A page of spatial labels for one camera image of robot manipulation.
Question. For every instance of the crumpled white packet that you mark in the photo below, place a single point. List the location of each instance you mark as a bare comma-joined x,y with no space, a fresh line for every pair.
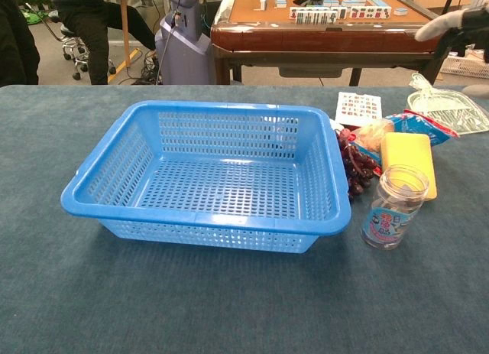
333,123

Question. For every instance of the person in black clothes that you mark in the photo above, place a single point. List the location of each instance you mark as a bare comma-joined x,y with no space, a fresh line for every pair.
95,25
15,44

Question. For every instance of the single blue backed mahjong tile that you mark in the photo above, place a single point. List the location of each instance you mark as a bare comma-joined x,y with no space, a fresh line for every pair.
400,12

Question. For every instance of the blue red snack bag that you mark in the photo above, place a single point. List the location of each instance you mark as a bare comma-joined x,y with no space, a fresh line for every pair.
428,126

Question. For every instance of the brown mahjong table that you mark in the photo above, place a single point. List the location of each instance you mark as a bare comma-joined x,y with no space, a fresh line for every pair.
305,40

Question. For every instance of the black swivel stool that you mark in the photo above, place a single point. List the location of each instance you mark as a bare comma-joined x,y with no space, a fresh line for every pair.
78,52

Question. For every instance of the bunch of purple grapes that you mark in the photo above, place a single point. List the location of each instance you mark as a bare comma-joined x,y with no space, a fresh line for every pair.
357,166

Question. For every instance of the clear jar with blue label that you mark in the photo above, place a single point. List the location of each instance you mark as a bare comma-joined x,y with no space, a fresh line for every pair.
389,220

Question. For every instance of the red print mahjong tile row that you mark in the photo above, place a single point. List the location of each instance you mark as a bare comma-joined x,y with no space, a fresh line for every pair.
368,13

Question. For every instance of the wooden post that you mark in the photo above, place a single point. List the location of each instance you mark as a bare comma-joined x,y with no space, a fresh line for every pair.
124,25

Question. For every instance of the blue felt table cloth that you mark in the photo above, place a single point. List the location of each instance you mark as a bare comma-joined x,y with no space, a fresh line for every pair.
153,300

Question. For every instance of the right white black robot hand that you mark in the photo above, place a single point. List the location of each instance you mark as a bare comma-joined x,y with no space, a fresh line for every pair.
439,25

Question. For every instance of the green print mahjong tile row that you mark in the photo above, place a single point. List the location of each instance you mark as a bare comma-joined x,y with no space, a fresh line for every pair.
317,15

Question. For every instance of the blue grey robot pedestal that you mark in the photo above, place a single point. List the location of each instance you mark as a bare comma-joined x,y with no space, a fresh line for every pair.
183,52

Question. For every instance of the blue plastic perforated basket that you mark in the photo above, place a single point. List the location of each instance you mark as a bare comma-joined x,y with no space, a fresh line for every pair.
214,216

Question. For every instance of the yellow sponge block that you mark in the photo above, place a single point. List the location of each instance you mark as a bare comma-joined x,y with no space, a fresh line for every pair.
409,151

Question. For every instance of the green dustpan in clear wrap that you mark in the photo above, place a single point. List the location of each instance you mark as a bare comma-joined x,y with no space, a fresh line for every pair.
447,109

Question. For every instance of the white pack with tile print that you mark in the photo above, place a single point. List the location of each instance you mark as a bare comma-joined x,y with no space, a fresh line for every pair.
359,107

